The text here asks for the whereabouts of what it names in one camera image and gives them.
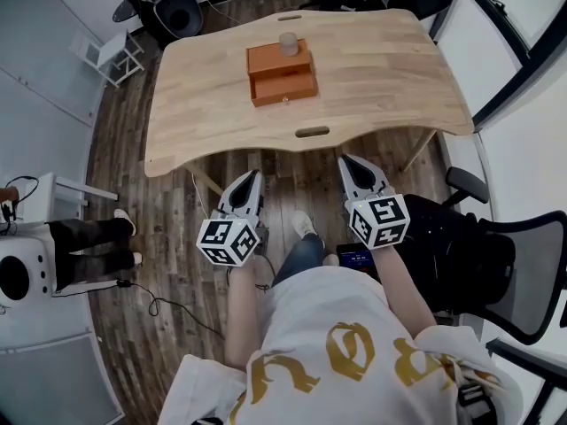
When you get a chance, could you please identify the person's right forearm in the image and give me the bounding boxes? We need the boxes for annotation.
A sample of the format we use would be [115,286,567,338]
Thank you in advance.
[376,236,439,341]

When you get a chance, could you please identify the white stool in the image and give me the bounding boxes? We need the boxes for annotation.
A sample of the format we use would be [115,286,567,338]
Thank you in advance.
[35,172,120,225]

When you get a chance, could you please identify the white round-speaker device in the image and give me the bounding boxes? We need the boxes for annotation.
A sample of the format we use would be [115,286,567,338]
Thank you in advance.
[0,236,59,308]

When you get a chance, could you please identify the black mesh office chair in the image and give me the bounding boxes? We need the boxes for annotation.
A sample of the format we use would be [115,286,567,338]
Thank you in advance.
[400,166,567,347]

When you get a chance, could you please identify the black round-opening device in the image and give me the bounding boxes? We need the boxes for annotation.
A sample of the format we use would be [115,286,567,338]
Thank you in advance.
[151,0,205,40]

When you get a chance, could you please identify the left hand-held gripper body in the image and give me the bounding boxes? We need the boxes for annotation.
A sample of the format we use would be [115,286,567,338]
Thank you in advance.
[196,208,271,267]

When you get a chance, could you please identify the person's left forearm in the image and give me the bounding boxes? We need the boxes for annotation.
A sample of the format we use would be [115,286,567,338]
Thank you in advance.
[223,257,272,369]

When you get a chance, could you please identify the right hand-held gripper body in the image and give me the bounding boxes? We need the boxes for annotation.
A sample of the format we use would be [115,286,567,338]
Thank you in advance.
[344,191,409,251]

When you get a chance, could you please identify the black strap buckle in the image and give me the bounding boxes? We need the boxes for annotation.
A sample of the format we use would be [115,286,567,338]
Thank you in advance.
[455,382,493,421]

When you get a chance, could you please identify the white folding rack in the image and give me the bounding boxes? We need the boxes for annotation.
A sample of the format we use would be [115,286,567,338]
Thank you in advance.
[67,28,146,89]

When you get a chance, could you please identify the person's blue jeans leg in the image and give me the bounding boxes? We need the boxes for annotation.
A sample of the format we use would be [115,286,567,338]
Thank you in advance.
[269,232,328,290]

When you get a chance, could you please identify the black device with blue screen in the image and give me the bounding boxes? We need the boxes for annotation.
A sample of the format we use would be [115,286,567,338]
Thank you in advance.
[335,243,383,283]

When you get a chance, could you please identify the wooden table leg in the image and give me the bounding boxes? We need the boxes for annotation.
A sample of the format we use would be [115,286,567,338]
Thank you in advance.
[183,159,226,197]
[400,128,439,173]

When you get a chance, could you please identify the white shirt with gold print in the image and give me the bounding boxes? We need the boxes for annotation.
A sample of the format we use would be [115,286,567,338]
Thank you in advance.
[157,266,520,425]

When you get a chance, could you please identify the translucent plastic cup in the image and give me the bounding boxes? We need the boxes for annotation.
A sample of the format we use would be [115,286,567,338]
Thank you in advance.
[278,32,302,58]

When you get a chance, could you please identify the black floor cable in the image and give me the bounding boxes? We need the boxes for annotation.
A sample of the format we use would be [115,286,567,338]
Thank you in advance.
[115,278,227,341]

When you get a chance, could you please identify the orange drawer box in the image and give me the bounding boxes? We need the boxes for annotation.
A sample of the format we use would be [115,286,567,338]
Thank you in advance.
[245,38,320,108]

